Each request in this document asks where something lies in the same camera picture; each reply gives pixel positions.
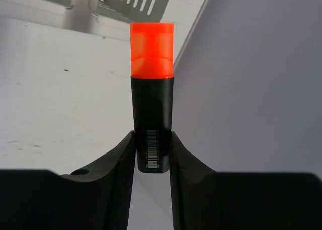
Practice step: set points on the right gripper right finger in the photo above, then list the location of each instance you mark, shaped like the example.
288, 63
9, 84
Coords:
203, 198

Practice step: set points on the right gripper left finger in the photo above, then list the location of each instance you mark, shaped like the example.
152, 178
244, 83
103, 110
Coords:
96, 196

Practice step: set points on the orange highlighter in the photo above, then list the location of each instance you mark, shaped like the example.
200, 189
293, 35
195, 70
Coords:
152, 83

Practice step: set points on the white slotted organizer box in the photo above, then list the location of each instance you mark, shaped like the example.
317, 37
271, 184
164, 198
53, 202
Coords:
109, 18

